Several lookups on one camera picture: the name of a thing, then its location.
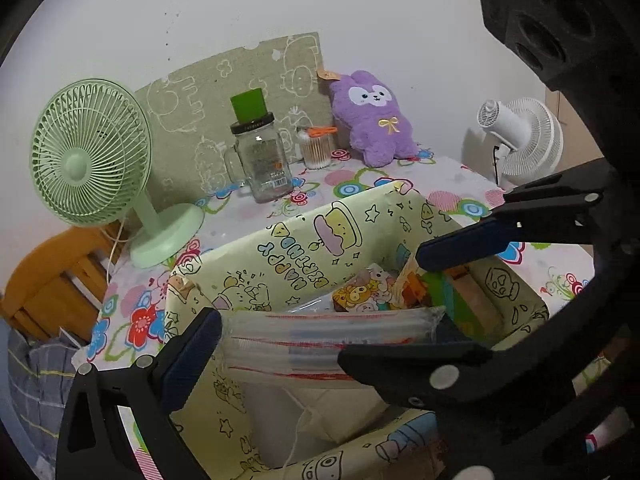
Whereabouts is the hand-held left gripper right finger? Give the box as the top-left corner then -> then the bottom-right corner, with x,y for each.
434,316 -> 478,348

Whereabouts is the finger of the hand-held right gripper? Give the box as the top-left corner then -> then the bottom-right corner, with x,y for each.
416,172 -> 618,272
337,337 -> 501,413

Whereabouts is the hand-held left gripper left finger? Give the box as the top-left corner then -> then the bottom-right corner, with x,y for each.
55,306 -> 223,480

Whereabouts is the green orange packet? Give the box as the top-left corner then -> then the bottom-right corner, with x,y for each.
395,255 -> 481,341

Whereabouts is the cartoon printed packet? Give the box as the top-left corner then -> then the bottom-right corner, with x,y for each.
332,265 -> 401,313

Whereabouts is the white cloth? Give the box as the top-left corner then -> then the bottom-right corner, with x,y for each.
245,377 -> 401,468

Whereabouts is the clear zip bag stack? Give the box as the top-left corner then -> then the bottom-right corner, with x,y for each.
220,305 -> 447,378

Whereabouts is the yellow cartoon storage box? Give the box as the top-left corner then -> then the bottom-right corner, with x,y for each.
165,182 -> 551,480

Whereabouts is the floral tablecloth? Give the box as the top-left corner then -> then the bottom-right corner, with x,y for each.
70,147 -> 640,480

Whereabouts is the white fan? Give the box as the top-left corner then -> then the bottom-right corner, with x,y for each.
475,97 -> 565,191

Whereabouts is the purple plush toy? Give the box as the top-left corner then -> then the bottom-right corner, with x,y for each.
327,71 -> 421,168

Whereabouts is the grey plaid pillow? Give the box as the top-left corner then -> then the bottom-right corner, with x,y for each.
7,330 -> 86,461

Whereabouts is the wooden bed headboard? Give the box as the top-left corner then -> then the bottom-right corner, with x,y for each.
0,225 -> 126,341

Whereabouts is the cotton swab jar orange lid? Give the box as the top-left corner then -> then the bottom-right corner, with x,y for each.
297,126 -> 338,170

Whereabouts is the glass mug jar green lid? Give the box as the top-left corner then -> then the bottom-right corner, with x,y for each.
223,87 -> 295,204

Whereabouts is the green desk fan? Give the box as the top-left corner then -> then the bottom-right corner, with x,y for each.
29,78 -> 206,269

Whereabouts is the green printed board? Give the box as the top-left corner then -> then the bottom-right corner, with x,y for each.
134,31 -> 336,211

